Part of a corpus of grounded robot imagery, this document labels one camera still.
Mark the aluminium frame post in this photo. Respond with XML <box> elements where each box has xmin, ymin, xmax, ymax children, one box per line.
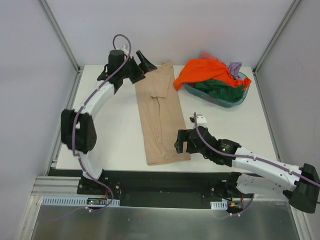
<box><xmin>37</xmin><ymin>0</ymin><xmax>81</xmax><ymax>73</ymax></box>
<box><xmin>252</xmin><ymin>0</ymin><xmax>305</xmax><ymax>75</ymax></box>

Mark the orange t shirt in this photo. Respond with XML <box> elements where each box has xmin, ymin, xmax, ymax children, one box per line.
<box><xmin>173</xmin><ymin>59</ymin><xmax>252</xmax><ymax>91</ymax></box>

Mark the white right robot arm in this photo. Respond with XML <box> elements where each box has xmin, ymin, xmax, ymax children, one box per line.
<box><xmin>174</xmin><ymin>126</ymin><xmax>320</xmax><ymax>214</ymax></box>

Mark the right white cable duct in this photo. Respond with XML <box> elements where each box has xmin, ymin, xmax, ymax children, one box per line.
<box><xmin>210</xmin><ymin>200</ymin><xmax>244</xmax><ymax>211</ymax></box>

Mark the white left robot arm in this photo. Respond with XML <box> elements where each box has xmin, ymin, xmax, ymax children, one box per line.
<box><xmin>60</xmin><ymin>48</ymin><xmax>157</xmax><ymax>195</ymax></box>

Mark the left white cable duct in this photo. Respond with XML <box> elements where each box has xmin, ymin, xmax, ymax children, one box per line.
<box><xmin>42</xmin><ymin>196</ymin><xmax>120</xmax><ymax>208</ymax></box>

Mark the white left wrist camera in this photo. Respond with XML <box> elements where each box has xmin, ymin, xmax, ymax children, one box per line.
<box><xmin>116</xmin><ymin>44</ymin><xmax>130</xmax><ymax>55</ymax></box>

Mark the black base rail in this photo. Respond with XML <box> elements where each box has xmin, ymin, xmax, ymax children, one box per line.
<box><xmin>47</xmin><ymin>167</ymin><xmax>256</xmax><ymax>208</ymax></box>

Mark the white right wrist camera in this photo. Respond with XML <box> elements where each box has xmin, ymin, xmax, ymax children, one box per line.
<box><xmin>189</xmin><ymin>114</ymin><xmax>207</xmax><ymax>126</ymax></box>

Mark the left aluminium frame post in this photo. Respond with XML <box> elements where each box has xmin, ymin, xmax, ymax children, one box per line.
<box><xmin>37</xmin><ymin>0</ymin><xmax>81</xmax><ymax>73</ymax></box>

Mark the right aluminium frame post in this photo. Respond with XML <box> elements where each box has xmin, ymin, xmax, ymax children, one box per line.
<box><xmin>252</xmin><ymin>0</ymin><xmax>305</xmax><ymax>75</ymax></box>

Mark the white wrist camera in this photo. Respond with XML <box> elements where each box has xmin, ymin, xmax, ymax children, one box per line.
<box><xmin>189</xmin><ymin>114</ymin><xmax>207</xmax><ymax>126</ymax></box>
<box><xmin>116</xmin><ymin>44</ymin><xmax>130</xmax><ymax>55</ymax></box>

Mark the lilac t shirt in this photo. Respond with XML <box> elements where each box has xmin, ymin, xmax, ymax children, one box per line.
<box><xmin>227</xmin><ymin>62</ymin><xmax>242</xmax><ymax>80</ymax></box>

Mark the green t shirt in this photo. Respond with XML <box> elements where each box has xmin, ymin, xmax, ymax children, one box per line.
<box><xmin>194</xmin><ymin>79</ymin><xmax>245</xmax><ymax>103</ymax></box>

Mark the white cable duct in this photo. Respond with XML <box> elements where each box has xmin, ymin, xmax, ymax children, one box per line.
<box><xmin>210</xmin><ymin>200</ymin><xmax>244</xmax><ymax>211</ymax></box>
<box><xmin>42</xmin><ymin>196</ymin><xmax>120</xmax><ymax>208</ymax></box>

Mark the teal plastic laundry basket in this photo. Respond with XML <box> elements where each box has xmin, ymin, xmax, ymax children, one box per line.
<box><xmin>183</xmin><ymin>72</ymin><xmax>252</xmax><ymax>108</ymax></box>

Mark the beige t shirt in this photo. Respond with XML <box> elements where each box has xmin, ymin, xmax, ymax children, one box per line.
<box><xmin>134</xmin><ymin>62</ymin><xmax>191</xmax><ymax>166</ymax></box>

